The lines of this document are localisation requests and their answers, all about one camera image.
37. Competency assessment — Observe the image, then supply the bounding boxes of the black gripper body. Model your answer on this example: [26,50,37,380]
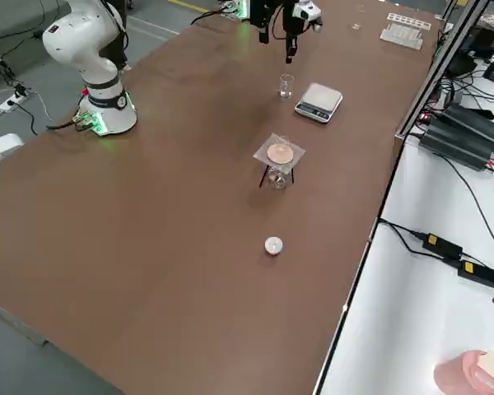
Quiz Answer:
[281,0,301,40]

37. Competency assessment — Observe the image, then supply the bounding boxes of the small glass beaker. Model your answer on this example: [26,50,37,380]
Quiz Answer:
[277,73,295,99]

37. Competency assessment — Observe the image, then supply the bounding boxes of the silver digital balance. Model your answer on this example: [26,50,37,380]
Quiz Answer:
[294,81,344,125]

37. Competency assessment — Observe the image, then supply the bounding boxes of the white test tube rack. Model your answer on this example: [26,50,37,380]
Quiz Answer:
[379,12,432,52]

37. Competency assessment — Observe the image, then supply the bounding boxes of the black tripod stand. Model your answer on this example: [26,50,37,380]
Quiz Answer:
[258,162,296,189]

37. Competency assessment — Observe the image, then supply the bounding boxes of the glass alcohol lamp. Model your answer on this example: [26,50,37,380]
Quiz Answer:
[267,166,291,192]

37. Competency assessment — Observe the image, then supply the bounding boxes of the black finned power supply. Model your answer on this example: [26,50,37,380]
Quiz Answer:
[440,102,494,143]
[418,121,494,172]

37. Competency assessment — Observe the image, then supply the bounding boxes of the small white lamp cap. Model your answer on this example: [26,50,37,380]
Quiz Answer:
[264,235,285,256]

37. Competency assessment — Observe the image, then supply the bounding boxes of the black power adapter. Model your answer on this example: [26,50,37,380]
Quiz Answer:
[421,232,464,261]
[455,259,494,289]

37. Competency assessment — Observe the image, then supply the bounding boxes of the white power strip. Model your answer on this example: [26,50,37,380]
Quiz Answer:
[0,92,29,113]

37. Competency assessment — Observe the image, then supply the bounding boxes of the white box with label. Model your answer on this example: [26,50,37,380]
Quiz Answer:
[0,132,25,170]

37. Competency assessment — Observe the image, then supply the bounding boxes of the pink cup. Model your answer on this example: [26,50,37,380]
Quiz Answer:
[432,349,494,395]

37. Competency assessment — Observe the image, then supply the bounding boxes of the aluminium frame post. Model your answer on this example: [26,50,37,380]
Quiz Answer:
[394,0,492,140]

